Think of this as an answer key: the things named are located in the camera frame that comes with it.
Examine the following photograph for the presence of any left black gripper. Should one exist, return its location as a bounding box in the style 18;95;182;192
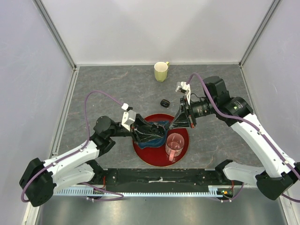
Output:
108;113;162;144

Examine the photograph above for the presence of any blue leaf-shaped dish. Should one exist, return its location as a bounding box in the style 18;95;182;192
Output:
136;120;169;149

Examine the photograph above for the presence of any left aluminium frame post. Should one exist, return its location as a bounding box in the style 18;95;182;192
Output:
32;0;78;70

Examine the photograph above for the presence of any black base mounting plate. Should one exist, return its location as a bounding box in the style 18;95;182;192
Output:
88;168;241;193

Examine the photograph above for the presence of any black earbud case gold rim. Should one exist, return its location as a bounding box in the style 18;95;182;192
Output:
160;99;170;108

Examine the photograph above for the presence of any round red tray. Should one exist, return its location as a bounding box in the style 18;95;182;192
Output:
133;128;189;167

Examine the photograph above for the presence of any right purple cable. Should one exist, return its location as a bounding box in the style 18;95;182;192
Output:
186;73;300;203

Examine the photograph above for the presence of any aluminium frame post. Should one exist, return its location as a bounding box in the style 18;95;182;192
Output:
32;0;78;70
238;0;283;68

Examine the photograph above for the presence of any slotted cable duct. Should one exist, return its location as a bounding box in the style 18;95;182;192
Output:
54;186;233;197

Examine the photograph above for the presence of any yellow-green ceramic mug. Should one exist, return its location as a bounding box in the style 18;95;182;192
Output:
154;61;170;82

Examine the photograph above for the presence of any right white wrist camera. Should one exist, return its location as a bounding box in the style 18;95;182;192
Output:
175;82;191;104

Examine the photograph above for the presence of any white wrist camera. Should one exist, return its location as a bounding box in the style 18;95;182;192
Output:
175;82;191;104
121;103;136;131

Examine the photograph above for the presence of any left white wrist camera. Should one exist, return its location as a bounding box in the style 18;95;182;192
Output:
121;103;136;131

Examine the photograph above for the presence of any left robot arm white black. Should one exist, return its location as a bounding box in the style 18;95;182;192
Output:
19;112;169;207

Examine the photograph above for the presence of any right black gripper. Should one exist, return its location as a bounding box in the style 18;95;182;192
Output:
170;95;217;128

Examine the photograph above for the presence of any pink glass mug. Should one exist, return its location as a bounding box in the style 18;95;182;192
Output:
165;133;185;162

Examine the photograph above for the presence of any right aluminium frame post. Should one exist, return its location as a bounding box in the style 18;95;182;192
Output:
238;0;283;68

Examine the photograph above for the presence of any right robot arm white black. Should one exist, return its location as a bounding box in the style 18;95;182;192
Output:
169;76;300;200

